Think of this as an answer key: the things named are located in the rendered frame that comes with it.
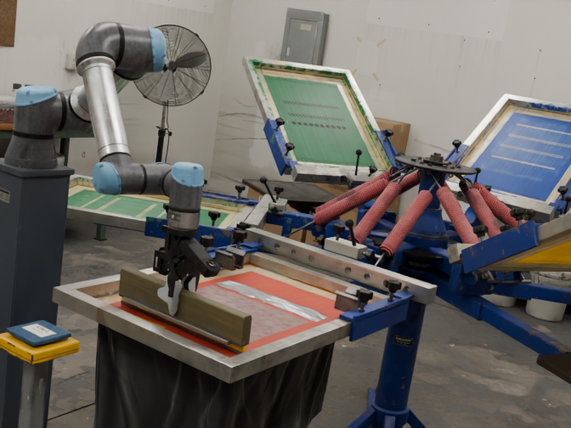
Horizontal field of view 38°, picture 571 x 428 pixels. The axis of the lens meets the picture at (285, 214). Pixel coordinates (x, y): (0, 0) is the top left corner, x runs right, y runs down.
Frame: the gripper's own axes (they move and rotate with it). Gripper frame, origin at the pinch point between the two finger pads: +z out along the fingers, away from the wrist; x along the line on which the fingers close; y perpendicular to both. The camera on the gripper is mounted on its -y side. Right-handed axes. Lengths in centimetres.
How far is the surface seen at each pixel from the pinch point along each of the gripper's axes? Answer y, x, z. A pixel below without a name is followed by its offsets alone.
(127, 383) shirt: 11.7, 4.2, 21.7
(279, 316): -8.4, -30.3, 5.0
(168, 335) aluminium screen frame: -7.9, 12.4, 1.6
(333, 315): -16.3, -44.6, 5.2
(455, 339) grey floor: 58, -327, 96
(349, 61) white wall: 242, -460, -68
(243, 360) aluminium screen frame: -26.7, 8.8, 2.3
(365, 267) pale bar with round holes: -12, -68, -4
